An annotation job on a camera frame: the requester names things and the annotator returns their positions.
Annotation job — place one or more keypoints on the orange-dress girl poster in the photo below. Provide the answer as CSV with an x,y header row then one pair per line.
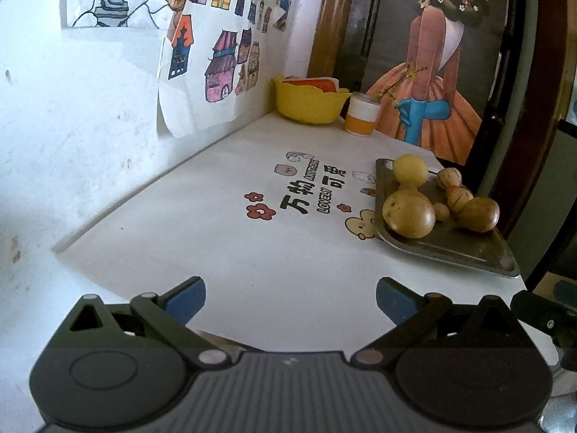
x,y
432,65

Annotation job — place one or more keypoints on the small brown round fruit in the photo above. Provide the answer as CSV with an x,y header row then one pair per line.
x,y
442,212

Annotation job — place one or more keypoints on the large yellow lemon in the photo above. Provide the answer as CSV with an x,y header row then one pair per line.
x,y
410,169

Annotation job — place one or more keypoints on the yellow plastic bowl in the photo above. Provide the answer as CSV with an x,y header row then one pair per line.
x,y
301,101

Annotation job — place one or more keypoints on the orange item in bowl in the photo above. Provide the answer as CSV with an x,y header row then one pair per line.
x,y
325,84

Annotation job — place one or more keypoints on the coloured houses drawing sheet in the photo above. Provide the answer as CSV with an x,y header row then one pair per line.
x,y
204,77

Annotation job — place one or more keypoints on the metal baking tray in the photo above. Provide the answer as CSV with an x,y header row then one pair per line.
x,y
448,242

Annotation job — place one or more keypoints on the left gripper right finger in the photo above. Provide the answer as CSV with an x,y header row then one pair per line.
x,y
416,318

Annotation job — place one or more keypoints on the yellow-brown pear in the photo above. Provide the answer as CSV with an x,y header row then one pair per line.
x,y
409,213

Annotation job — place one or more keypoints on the white orange cup vase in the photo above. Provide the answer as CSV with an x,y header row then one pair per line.
x,y
362,115

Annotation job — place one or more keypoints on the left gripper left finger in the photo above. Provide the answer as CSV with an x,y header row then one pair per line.
x,y
167,315

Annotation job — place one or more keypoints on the wooden door frame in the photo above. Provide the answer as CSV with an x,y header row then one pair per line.
x,y
329,34

